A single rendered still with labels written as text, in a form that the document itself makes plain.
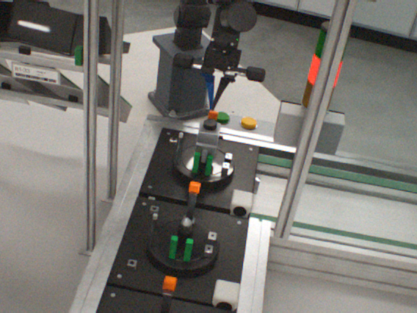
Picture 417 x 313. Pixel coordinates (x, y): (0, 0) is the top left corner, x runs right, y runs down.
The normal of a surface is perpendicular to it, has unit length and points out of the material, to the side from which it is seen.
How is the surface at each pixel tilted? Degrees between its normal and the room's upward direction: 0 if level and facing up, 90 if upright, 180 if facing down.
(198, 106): 90
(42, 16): 65
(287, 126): 90
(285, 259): 90
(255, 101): 0
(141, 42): 0
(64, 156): 0
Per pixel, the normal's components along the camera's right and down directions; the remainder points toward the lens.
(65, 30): -0.24, 0.18
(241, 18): 0.22, 0.15
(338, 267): -0.15, 0.60
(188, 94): 0.49, 0.58
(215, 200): 0.12, -0.78
